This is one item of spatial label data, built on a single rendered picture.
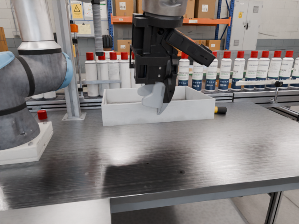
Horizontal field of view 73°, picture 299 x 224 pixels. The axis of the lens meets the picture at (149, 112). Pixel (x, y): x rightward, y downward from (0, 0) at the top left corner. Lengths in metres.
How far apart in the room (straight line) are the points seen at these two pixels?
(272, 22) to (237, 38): 1.43
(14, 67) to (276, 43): 7.09
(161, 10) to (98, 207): 0.37
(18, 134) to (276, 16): 7.05
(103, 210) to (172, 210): 0.89
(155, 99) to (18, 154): 0.39
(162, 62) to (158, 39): 0.04
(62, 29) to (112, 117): 0.48
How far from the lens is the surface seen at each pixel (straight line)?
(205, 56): 0.41
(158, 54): 0.39
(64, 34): 0.85
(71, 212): 0.45
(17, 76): 0.63
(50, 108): 1.03
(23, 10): 0.68
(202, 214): 1.30
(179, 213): 1.29
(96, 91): 1.00
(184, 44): 0.39
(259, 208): 1.79
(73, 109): 0.89
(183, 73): 1.03
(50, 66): 0.66
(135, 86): 0.99
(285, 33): 7.52
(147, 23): 0.37
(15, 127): 0.63
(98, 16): 0.88
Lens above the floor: 1.13
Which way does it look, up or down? 19 degrees down
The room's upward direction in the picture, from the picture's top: straight up
